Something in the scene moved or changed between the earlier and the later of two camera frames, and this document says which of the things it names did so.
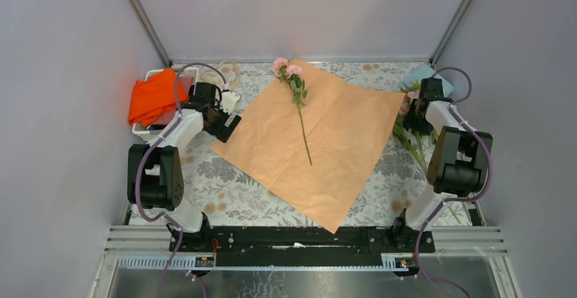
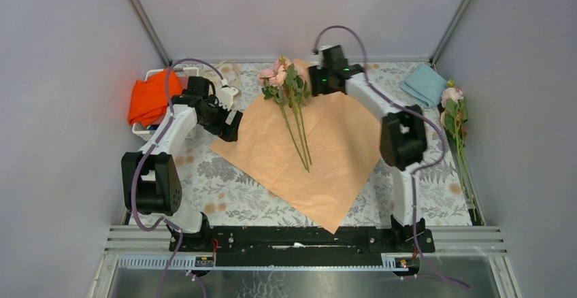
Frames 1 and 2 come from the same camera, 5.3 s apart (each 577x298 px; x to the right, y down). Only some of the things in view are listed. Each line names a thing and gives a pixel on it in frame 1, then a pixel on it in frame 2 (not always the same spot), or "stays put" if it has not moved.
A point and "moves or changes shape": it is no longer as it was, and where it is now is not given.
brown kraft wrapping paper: x=315 y=141 stays put
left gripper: x=222 y=132 stays put
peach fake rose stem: x=401 y=129 moves or changes shape
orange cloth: x=152 y=98 stays put
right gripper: x=409 y=121 to x=315 y=75
